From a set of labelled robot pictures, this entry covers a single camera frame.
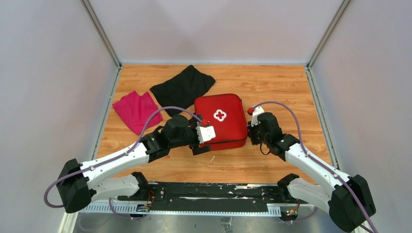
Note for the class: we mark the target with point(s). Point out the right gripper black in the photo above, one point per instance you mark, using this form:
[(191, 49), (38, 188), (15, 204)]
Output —
[(253, 140)]

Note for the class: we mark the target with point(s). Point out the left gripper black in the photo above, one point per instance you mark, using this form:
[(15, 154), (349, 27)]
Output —
[(196, 147)]

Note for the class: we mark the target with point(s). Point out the red black medicine kit case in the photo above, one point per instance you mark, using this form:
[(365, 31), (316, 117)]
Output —
[(226, 114)]

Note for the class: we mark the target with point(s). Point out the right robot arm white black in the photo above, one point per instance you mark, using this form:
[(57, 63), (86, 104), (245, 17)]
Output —
[(347, 199)]

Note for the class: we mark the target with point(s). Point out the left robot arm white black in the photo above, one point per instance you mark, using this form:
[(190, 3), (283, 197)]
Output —
[(80, 184)]

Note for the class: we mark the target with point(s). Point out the black cloth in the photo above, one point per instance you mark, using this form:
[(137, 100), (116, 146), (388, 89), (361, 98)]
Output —
[(183, 89)]

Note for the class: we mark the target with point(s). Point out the pink cloth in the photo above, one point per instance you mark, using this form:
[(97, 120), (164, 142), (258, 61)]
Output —
[(134, 110)]

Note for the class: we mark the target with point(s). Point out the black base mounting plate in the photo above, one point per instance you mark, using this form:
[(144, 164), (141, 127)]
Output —
[(211, 197)]

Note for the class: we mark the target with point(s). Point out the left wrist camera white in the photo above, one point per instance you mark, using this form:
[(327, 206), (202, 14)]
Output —
[(205, 131)]

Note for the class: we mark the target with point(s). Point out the aluminium frame rail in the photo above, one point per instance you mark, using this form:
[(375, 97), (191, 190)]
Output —
[(132, 210)]

